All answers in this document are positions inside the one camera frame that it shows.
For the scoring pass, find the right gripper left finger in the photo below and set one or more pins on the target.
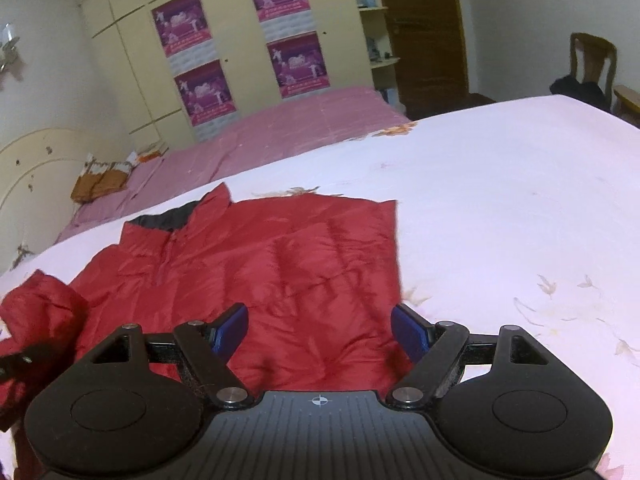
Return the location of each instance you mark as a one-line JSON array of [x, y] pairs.
[[205, 350]]

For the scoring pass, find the pink checked bed cover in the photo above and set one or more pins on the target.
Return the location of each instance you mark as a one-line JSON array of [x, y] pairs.
[[279, 132]]

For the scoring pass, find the cream bed headboard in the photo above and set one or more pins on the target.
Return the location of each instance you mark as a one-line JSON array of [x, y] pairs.
[[38, 173]]

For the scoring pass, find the corner open shelf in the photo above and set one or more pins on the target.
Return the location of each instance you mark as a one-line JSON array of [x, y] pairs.
[[383, 60]]

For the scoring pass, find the lower right purple poster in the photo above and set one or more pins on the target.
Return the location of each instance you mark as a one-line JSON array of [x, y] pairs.
[[298, 65]]

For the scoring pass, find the cream yellow wardrobe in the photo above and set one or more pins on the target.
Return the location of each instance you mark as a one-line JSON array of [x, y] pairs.
[[129, 53]]

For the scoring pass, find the dark clothes on chair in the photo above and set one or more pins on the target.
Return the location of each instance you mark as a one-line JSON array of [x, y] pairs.
[[588, 92]]

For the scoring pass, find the white floral bed sheet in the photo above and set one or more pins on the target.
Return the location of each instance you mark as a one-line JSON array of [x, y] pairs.
[[518, 221]]

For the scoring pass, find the lower left purple poster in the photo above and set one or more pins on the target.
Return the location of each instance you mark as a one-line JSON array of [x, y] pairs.
[[205, 93]]

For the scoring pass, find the wall lamp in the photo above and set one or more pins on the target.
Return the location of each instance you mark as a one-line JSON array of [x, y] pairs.
[[9, 40]]

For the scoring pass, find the upper left purple poster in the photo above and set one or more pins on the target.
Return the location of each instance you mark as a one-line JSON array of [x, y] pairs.
[[181, 25]]

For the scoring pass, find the red down jacket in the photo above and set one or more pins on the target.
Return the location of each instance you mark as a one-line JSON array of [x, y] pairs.
[[92, 384]]

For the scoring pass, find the brown wooden door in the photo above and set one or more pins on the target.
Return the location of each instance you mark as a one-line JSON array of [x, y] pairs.
[[428, 38]]

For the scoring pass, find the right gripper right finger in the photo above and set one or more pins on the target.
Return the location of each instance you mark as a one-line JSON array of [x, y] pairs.
[[435, 351]]

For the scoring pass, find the wooden chair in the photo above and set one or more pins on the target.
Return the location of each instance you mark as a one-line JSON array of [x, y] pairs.
[[596, 53]]

